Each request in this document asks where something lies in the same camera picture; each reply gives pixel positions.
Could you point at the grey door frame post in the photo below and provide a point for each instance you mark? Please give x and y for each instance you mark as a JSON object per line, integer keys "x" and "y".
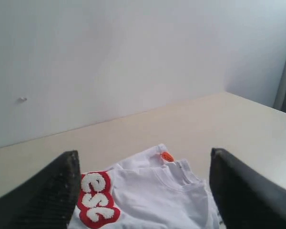
{"x": 279, "y": 31}

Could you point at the orange neck label tag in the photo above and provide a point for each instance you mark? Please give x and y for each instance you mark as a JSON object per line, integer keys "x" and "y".
{"x": 166, "y": 156}

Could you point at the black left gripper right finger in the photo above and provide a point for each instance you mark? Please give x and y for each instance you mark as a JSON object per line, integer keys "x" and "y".
{"x": 245, "y": 199}

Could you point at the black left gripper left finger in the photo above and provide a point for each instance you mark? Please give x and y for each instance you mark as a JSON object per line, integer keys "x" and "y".
{"x": 47, "y": 200}

